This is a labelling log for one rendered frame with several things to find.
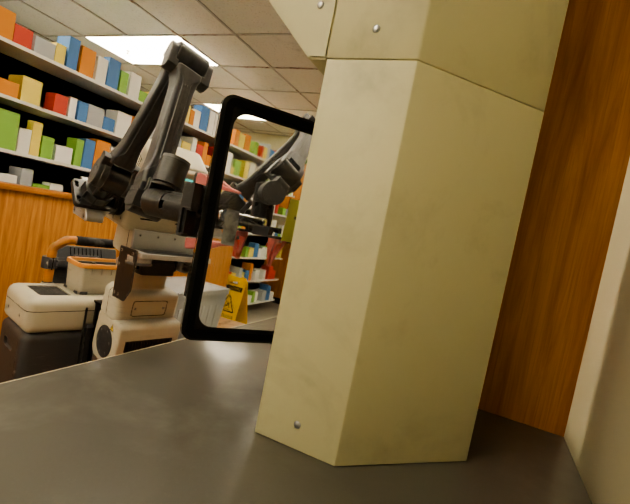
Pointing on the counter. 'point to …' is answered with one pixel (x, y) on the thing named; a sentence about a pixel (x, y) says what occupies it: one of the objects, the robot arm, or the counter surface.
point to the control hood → (310, 26)
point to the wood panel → (569, 212)
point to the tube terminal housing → (407, 226)
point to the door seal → (214, 213)
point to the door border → (216, 217)
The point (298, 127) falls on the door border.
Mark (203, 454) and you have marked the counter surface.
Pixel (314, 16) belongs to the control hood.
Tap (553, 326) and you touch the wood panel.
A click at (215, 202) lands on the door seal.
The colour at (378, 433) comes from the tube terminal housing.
